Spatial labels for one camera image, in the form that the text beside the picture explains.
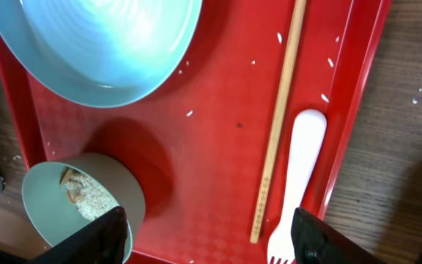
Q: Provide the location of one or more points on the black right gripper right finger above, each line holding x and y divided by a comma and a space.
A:
315, 242

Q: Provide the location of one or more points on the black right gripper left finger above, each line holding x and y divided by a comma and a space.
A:
100, 242

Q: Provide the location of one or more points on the green bowl with rice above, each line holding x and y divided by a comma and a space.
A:
56, 218

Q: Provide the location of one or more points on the white plastic fork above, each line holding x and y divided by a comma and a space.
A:
308, 133

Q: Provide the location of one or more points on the red plastic tray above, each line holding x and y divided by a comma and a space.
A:
197, 144

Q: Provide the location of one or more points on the light blue plate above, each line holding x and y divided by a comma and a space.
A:
99, 53

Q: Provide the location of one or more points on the wooden chopstick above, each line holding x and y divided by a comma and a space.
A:
288, 66

